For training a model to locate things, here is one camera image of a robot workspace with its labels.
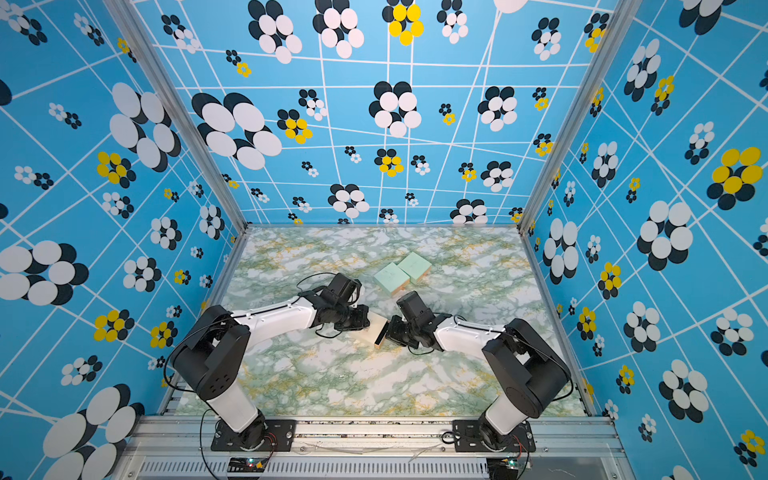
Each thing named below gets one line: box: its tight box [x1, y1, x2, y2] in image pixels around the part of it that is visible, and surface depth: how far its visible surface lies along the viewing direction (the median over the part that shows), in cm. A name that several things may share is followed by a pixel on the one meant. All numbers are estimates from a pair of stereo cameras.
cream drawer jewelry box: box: [351, 311, 390, 349], surface depth 90 cm
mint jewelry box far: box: [397, 251, 432, 283], surface depth 107 cm
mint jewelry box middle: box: [374, 262, 411, 297], surface depth 103 cm
